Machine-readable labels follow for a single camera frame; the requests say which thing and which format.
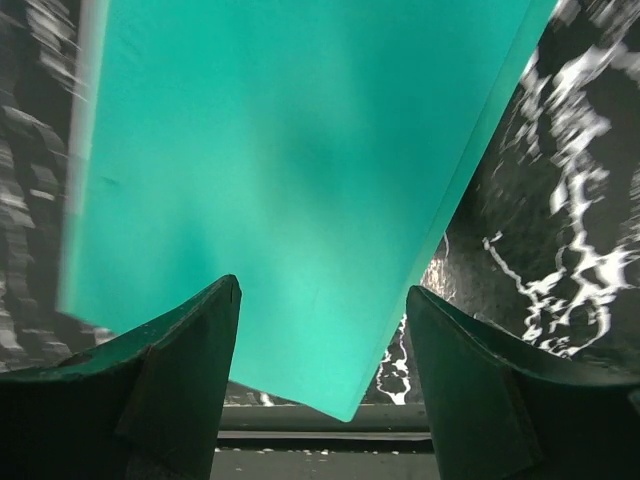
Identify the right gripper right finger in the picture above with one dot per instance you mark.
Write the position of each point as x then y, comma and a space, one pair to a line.
499, 408

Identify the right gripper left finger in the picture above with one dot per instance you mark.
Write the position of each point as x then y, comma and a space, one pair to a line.
145, 405

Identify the green file folder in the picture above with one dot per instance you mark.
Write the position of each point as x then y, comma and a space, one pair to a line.
316, 150

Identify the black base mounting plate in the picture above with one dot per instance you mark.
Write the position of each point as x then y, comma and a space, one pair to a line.
294, 442

